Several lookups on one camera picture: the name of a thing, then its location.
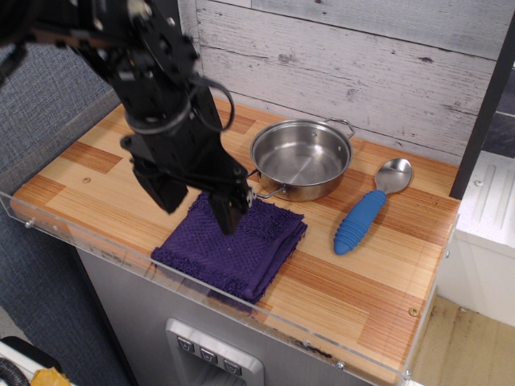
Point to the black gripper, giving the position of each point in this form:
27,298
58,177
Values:
172,152

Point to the purple cloth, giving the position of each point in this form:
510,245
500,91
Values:
242,264

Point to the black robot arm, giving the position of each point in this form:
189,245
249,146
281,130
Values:
139,49

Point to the small stainless steel pot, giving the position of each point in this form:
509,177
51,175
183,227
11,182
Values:
302,160

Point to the grey toy fridge cabinet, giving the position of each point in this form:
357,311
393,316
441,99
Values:
298,330

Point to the silver dispenser button panel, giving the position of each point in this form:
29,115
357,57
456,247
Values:
201,359

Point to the yellow tape piece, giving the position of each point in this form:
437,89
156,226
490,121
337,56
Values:
49,377

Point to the white toy sink counter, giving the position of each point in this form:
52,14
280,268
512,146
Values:
477,270

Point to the clear acrylic guard rail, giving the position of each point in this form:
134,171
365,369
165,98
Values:
389,277

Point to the spoon with blue handle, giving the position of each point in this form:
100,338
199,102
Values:
394,176

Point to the black vertical post right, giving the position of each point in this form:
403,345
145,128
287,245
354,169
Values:
492,97

